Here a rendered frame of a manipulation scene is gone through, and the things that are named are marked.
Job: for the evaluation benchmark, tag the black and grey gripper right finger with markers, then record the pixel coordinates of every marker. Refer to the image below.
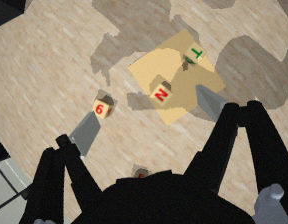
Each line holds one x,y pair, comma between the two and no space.
184,201

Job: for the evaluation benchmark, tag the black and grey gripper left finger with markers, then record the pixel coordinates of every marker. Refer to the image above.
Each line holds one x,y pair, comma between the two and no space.
45,204

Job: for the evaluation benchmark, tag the tan flat mat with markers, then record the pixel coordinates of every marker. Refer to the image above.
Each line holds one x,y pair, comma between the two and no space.
164,64

